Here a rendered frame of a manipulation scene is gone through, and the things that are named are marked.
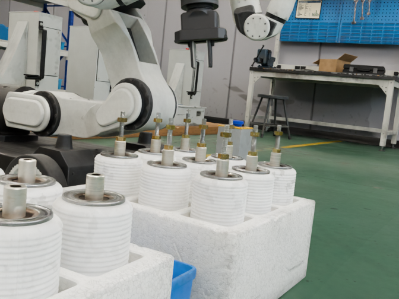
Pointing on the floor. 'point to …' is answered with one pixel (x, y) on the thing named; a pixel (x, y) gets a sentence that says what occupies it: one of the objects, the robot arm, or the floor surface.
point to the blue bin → (182, 280)
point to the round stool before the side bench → (274, 113)
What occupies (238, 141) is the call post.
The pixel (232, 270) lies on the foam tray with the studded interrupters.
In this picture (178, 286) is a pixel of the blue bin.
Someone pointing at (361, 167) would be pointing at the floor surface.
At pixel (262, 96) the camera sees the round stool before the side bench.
